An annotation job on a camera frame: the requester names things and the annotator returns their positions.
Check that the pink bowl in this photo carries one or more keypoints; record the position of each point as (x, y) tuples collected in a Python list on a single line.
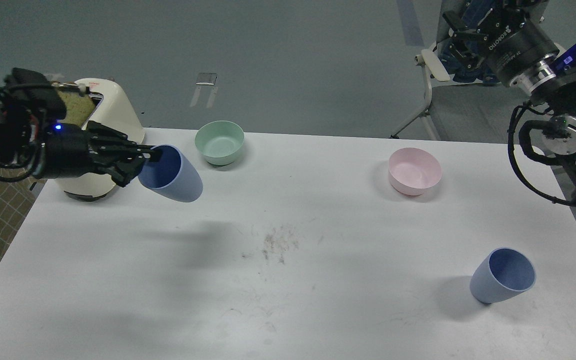
[(413, 171)]

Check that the blue cup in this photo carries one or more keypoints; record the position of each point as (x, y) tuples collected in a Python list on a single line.
[(503, 274), (172, 176)]

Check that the grey office chair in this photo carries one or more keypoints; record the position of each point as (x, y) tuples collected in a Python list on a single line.
[(473, 112)]

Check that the toast slice in toaster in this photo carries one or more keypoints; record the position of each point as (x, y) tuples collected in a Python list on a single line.
[(79, 105)]

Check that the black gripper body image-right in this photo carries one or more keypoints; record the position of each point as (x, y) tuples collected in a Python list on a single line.
[(514, 41)]

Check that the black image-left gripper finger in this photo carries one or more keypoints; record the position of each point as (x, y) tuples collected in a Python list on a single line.
[(148, 152)]

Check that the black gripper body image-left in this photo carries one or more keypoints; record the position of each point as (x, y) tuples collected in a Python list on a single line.
[(67, 151)]

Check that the blue denim jacket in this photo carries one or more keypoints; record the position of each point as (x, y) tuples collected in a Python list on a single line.
[(463, 59)]

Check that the green bowl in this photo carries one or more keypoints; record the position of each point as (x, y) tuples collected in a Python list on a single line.
[(220, 142)]

